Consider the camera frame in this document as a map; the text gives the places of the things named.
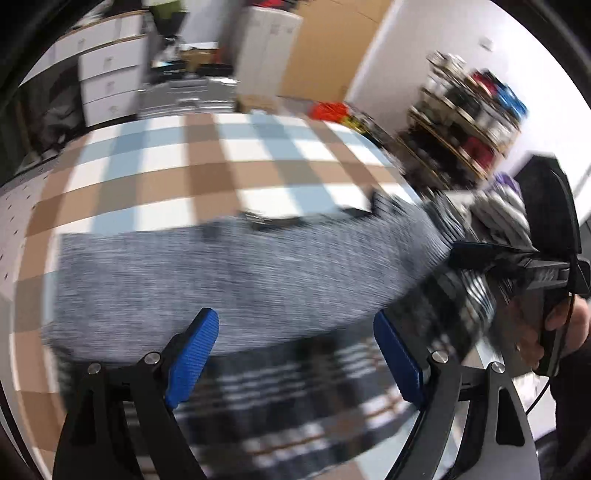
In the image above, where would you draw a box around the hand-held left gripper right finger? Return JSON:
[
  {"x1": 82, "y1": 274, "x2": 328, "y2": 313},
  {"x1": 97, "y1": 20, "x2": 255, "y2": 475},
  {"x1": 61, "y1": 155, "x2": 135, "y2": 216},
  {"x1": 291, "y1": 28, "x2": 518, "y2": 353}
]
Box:
[{"x1": 373, "y1": 310, "x2": 541, "y2": 480}]

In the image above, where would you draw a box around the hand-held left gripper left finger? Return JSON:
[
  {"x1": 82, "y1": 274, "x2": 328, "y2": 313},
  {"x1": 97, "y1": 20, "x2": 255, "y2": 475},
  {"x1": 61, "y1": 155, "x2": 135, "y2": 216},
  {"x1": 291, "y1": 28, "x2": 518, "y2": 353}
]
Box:
[{"x1": 53, "y1": 308, "x2": 219, "y2": 480}]

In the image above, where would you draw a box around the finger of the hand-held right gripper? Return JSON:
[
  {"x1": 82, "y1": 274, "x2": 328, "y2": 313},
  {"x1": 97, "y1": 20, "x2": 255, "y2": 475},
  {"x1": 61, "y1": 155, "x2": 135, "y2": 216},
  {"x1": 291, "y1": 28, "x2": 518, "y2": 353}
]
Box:
[{"x1": 450, "y1": 241, "x2": 570, "y2": 291}]

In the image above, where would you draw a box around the plaid jacket with grey lining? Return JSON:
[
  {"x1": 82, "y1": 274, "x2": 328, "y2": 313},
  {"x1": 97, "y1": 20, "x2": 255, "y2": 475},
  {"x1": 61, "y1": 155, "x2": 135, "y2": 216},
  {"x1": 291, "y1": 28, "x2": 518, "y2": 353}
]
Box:
[{"x1": 44, "y1": 189, "x2": 536, "y2": 476}]

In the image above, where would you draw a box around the person's right forearm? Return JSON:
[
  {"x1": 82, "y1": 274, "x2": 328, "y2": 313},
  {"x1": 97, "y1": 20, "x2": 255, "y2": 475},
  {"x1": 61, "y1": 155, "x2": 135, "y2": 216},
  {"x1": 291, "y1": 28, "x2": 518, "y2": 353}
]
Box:
[{"x1": 551, "y1": 344, "x2": 591, "y2": 469}]

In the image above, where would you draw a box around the person's right hand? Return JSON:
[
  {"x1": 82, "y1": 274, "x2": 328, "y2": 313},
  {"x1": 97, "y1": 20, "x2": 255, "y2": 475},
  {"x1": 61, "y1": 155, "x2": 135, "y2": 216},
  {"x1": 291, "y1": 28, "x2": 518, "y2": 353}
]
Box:
[{"x1": 515, "y1": 296, "x2": 591, "y2": 369}]

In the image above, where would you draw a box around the purple white striped cloth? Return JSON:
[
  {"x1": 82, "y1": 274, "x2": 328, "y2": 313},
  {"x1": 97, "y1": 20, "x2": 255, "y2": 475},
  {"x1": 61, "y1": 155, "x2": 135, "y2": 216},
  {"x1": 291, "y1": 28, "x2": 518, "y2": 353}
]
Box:
[{"x1": 471, "y1": 173, "x2": 532, "y2": 250}]

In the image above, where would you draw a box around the wooden shoe rack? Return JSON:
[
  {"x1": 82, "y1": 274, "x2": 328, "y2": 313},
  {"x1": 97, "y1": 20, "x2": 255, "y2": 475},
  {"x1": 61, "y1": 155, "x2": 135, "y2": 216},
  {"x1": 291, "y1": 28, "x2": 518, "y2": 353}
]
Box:
[{"x1": 397, "y1": 51, "x2": 529, "y2": 190}]

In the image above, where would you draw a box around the group of shoes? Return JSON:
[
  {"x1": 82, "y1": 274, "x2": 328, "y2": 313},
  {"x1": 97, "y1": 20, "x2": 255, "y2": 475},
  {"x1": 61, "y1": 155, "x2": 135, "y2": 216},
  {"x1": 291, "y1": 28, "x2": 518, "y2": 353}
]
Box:
[{"x1": 406, "y1": 51, "x2": 529, "y2": 181}]

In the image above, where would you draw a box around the blue brown checked blanket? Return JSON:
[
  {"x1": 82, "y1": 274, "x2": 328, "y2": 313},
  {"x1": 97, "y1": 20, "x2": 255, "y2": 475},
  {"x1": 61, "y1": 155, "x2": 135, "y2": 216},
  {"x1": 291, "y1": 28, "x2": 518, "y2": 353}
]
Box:
[{"x1": 11, "y1": 112, "x2": 428, "y2": 480}]

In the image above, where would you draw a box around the orange bag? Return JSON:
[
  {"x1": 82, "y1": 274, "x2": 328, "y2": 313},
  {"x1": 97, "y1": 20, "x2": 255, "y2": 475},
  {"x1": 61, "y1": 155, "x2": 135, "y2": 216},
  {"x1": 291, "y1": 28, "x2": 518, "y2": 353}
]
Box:
[{"x1": 308, "y1": 102, "x2": 352, "y2": 121}]

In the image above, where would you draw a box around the wooden door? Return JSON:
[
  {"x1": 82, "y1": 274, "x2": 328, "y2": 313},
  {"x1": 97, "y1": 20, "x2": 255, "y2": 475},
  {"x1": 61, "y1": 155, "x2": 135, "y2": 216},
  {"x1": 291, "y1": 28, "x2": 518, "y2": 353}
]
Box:
[{"x1": 277, "y1": 0, "x2": 393, "y2": 102}]

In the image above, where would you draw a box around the grey ribbed suitcase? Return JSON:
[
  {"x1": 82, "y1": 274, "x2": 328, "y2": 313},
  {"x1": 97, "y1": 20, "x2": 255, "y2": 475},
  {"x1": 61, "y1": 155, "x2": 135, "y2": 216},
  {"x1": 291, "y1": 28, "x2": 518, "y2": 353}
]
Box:
[{"x1": 139, "y1": 74, "x2": 238, "y2": 116}]

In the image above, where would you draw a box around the black bag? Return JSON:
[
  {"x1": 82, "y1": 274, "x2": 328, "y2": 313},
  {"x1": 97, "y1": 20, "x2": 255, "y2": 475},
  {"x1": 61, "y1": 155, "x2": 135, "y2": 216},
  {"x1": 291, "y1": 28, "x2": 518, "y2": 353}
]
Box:
[{"x1": 28, "y1": 69, "x2": 84, "y2": 153}]

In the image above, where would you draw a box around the white drawer desk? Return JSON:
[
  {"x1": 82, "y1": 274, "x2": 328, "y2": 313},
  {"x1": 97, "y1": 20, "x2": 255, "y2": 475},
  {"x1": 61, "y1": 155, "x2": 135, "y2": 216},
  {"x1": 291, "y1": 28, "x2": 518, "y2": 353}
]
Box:
[{"x1": 18, "y1": 9, "x2": 151, "y2": 130}]

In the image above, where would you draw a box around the white two-door cabinet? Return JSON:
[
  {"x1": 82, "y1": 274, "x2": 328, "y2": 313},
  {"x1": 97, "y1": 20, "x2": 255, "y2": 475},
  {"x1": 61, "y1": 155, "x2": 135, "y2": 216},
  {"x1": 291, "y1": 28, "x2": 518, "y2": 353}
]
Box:
[{"x1": 233, "y1": 7, "x2": 303, "y2": 100}]

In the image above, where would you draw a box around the small cardboard box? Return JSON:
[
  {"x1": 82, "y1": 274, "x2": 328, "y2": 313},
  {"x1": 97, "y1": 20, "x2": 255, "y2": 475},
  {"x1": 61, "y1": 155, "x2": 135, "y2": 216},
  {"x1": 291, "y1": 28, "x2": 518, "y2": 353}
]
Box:
[{"x1": 180, "y1": 46, "x2": 218, "y2": 70}]

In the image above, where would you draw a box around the green wrapped bouquet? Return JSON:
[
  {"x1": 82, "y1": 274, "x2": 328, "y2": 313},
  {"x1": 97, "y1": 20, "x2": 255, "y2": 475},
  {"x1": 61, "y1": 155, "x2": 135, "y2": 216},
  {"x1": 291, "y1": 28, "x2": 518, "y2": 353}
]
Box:
[{"x1": 143, "y1": 0, "x2": 188, "y2": 38}]

